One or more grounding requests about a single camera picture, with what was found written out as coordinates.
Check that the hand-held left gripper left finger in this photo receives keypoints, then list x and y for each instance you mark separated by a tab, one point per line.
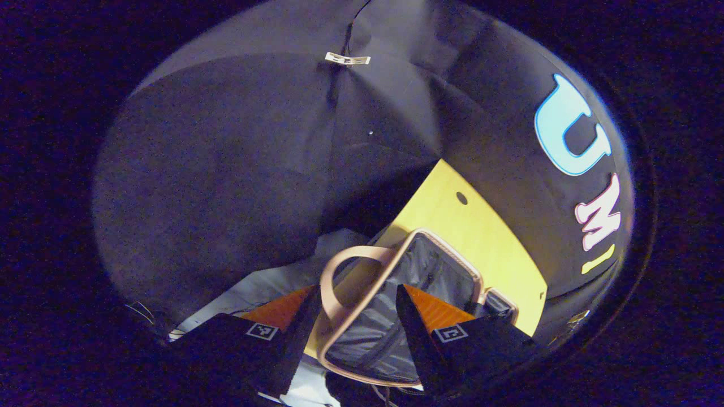
300	339

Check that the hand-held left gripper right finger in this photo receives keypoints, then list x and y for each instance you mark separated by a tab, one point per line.
416	339

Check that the black backdrop cloth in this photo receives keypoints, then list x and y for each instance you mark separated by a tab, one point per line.
226	169

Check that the white clip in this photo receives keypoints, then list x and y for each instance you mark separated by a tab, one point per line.
347	58

